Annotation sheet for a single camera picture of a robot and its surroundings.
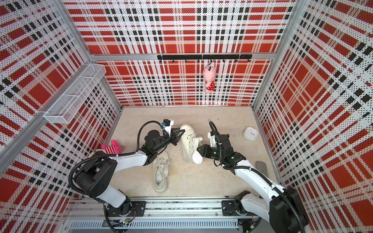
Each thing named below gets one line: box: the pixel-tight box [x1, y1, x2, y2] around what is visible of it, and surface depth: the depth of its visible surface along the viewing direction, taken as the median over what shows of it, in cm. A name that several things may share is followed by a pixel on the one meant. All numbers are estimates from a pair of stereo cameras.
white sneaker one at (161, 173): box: [152, 150, 170, 193], surface depth 80 cm
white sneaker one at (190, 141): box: [180, 124, 204, 165], surface depth 84 cm
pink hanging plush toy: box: [202, 61, 217, 94], surface depth 95 cm
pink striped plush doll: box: [101, 139, 122, 154], surface depth 92 cm
